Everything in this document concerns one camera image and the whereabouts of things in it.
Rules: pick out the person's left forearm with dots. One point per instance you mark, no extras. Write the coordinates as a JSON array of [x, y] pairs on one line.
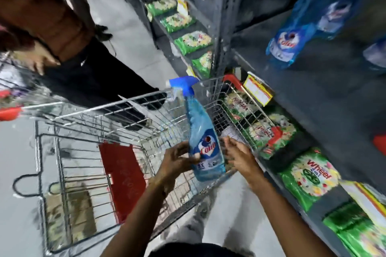
[[141, 217]]

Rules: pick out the row of green detergent packets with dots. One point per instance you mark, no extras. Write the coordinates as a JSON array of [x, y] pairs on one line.
[[310, 175]]

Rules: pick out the blue cleaner refill pouch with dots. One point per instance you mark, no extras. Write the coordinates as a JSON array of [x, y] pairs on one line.
[[376, 53], [289, 43], [334, 19]]

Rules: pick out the blue glass cleaner spray bottle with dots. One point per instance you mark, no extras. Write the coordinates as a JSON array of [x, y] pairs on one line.
[[202, 142]]

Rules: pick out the brown cardboard box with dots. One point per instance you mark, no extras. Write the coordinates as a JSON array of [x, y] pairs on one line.
[[72, 214]]

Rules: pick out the red cart seat flap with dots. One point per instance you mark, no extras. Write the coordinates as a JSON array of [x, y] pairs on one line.
[[123, 178]]

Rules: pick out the person's left hand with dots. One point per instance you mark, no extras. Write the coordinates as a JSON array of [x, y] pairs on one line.
[[172, 165]]

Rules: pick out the person's black shirt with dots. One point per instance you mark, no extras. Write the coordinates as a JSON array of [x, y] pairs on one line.
[[193, 250]]

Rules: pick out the person's left thumb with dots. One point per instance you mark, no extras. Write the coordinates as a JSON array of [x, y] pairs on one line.
[[190, 159]]

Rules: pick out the person's right hand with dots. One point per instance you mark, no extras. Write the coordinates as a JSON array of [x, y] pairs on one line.
[[244, 162]]

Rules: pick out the yellow shelf price tag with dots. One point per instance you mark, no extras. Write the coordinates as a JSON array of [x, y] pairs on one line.
[[191, 72], [257, 89], [182, 5]]

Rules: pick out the person's right forearm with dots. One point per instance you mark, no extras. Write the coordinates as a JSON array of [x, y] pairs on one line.
[[286, 217]]

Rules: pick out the person's right fingers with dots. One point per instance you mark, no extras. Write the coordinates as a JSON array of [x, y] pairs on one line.
[[231, 145]]

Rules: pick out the grey metal shelf unit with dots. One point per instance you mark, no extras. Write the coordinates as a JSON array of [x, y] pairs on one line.
[[316, 91]]

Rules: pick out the red packet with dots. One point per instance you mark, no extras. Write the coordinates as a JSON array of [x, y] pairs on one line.
[[380, 144]]

